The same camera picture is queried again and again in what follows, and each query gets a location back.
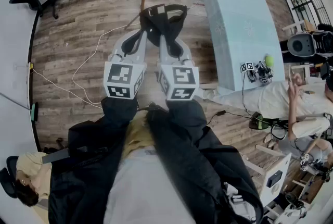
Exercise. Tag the white cabinet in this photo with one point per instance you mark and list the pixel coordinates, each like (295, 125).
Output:
(278, 193)

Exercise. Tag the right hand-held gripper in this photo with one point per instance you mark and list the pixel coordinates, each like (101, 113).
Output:
(182, 77)

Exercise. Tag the black cloth garment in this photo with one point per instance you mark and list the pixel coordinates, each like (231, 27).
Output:
(161, 22)

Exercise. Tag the person's left forearm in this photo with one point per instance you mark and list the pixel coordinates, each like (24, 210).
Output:
(118, 113)

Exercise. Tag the green clip tool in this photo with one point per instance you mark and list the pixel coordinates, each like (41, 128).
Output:
(34, 112)

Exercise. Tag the black power adapter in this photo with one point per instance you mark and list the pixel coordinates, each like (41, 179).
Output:
(220, 113)

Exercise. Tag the small black box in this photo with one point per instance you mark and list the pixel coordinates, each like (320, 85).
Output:
(275, 178)

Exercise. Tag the gray round appliance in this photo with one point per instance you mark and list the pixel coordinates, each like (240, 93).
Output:
(301, 44)

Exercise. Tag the green black bag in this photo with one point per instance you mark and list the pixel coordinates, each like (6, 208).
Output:
(260, 124)

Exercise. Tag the person's torso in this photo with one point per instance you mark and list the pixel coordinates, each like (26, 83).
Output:
(156, 191)

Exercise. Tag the green tennis ball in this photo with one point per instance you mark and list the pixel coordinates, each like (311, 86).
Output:
(269, 60)

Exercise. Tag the curved white desk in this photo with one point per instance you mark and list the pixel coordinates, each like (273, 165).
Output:
(13, 48)

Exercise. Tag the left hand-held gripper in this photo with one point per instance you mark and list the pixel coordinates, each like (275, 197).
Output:
(118, 74)

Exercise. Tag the light blue cloth table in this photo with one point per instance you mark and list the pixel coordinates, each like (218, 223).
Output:
(234, 17)

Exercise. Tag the person's right forearm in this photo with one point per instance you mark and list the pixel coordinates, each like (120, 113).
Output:
(186, 116)

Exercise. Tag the spare hand-held gripper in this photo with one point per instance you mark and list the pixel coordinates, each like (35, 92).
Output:
(260, 72)

